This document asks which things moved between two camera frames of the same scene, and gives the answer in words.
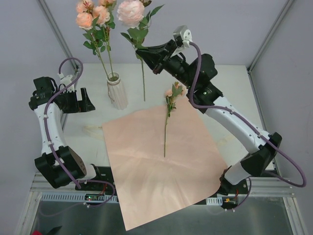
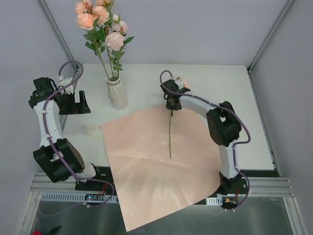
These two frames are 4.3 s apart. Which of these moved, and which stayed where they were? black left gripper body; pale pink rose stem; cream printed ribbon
Moved: pale pink rose stem
Stayed: black left gripper body; cream printed ribbon
